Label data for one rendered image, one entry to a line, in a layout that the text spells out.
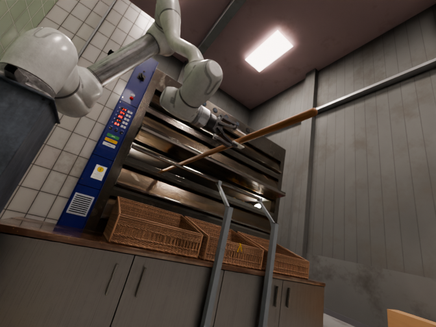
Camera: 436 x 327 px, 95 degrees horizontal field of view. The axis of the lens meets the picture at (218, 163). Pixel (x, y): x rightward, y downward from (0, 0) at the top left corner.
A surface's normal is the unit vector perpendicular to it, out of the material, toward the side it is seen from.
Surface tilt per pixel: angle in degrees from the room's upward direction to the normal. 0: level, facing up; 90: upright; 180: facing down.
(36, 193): 90
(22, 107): 90
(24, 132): 90
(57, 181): 90
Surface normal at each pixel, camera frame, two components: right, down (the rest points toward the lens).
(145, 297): 0.55, -0.18
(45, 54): 0.76, -0.09
